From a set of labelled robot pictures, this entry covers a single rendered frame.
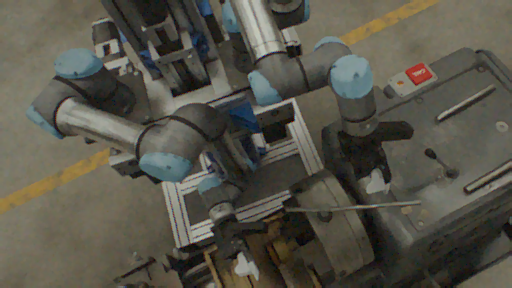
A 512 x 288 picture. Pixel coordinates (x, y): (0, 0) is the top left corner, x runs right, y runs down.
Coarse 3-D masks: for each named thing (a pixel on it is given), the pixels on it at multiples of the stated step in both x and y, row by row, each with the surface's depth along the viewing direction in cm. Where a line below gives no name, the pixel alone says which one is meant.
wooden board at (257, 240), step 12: (276, 216) 153; (276, 228) 153; (252, 240) 152; (204, 252) 149; (216, 252) 151; (252, 252) 150; (264, 252) 150; (216, 264) 149; (228, 264) 149; (264, 264) 148; (288, 264) 148; (300, 264) 147; (216, 276) 146; (228, 276) 147; (252, 276) 147; (264, 276) 147; (276, 276) 146; (288, 276) 146; (300, 276) 146; (312, 276) 144
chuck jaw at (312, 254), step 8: (304, 248) 127; (312, 248) 127; (320, 248) 127; (296, 256) 126; (304, 256) 126; (312, 256) 126; (320, 256) 125; (312, 264) 125; (320, 264) 124; (328, 264) 124; (320, 272) 123; (328, 272) 123; (344, 272) 125
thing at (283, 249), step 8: (280, 232) 130; (272, 240) 128; (280, 240) 127; (288, 240) 128; (296, 240) 128; (264, 248) 127; (272, 248) 127; (280, 248) 126; (288, 248) 126; (296, 248) 128; (272, 256) 126; (280, 256) 126; (288, 256) 127; (272, 264) 127; (280, 264) 128
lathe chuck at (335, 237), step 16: (304, 192) 122; (320, 192) 121; (320, 224) 116; (336, 224) 117; (320, 240) 116; (336, 240) 117; (352, 240) 118; (336, 256) 118; (352, 256) 120; (336, 272) 121; (352, 272) 127
